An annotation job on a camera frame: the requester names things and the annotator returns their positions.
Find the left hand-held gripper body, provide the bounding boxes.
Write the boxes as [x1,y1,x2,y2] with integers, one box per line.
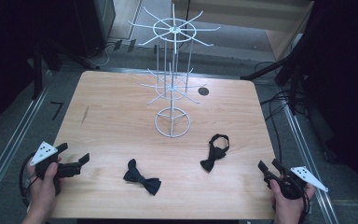
[30,140,82,196]

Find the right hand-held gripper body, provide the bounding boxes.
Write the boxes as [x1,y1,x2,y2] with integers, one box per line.
[262,165,329,201]

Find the person's right hand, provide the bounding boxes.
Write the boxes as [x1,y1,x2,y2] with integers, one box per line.
[268,178,317,222]

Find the person's left hand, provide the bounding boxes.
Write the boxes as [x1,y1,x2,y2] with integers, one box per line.
[26,156,63,217]

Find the black metal stand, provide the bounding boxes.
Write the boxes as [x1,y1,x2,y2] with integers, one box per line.
[240,18,316,116]
[31,34,101,101]

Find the dark cabinet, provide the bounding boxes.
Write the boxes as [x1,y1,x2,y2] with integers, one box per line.
[73,0,117,59]

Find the light wooden platform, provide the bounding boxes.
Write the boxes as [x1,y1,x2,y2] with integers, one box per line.
[171,0,315,62]

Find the aluminium floor rail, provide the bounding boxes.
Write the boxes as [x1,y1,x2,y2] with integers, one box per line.
[0,68,56,207]
[282,104,340,224]

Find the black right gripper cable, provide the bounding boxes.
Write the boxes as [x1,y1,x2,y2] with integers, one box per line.
[299,186,312,222]

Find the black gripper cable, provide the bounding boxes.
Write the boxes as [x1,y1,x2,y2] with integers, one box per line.
[19,151,40,208]
[299,186,312,222]

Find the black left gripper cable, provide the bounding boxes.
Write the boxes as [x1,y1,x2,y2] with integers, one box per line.
[19,151,40,208]

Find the black floor cables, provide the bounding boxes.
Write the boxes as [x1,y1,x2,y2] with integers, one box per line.
[254,60,292,164]

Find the black bow tie with strap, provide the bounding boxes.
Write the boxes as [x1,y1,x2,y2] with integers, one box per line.
[200,133,231,174]

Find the white wire display rack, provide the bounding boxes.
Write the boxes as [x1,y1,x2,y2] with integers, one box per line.
[128,3,222,139]

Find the white floor cable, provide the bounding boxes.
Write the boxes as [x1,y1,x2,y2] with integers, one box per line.
[94,42,119,68]

